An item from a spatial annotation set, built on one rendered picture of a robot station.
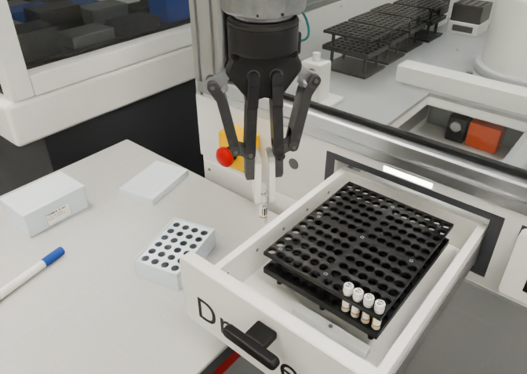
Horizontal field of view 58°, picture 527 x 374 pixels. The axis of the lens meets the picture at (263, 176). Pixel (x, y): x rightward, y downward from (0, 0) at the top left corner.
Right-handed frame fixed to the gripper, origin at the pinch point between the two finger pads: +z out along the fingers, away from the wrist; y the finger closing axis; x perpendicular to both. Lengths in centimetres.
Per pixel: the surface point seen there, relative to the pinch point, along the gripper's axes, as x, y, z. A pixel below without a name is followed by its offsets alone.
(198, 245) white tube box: 12.2, -9.3, 21.0
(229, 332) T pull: -15.9, -6.3, 9.3
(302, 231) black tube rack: 0.7, 5.7, 10.5
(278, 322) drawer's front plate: -16.6, -1.1, 7.9
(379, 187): 11.2, 21.4, 11.7
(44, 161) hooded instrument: 59, -47, 29
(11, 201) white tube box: 28, -43, 19
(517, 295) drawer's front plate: -9.3, 34.9, 17.9
